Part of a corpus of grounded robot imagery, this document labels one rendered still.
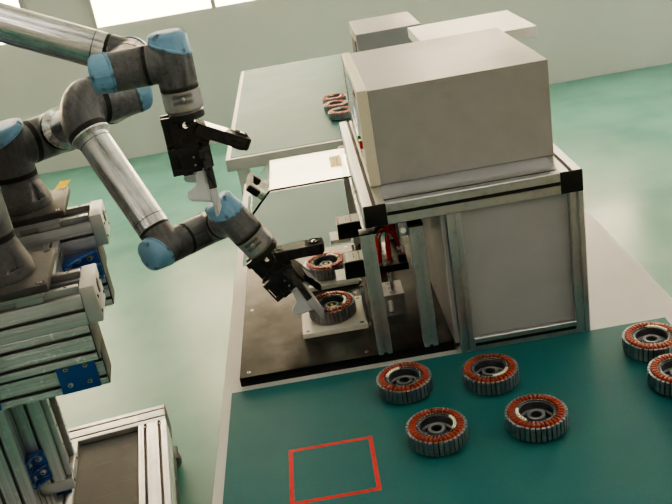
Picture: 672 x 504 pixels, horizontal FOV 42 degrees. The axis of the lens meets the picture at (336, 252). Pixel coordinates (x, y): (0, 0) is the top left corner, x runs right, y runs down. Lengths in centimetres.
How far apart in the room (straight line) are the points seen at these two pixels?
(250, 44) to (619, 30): 278
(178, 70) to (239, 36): 497
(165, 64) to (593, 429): 102
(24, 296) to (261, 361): 52
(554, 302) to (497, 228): 22
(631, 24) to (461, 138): 537
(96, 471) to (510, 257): 151
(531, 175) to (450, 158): 17
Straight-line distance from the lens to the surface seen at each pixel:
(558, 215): 182
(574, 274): 187
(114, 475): 275
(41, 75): 690
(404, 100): 178
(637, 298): 207
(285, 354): 195
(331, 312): 199
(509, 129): 184
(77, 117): 204
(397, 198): 174
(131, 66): 168
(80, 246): 247
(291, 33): 662
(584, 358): 184
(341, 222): 220
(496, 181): 176
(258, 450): 170
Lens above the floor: 172
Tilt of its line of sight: 23 degrees down
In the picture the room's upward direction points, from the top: 10 degrees counter-clockwise
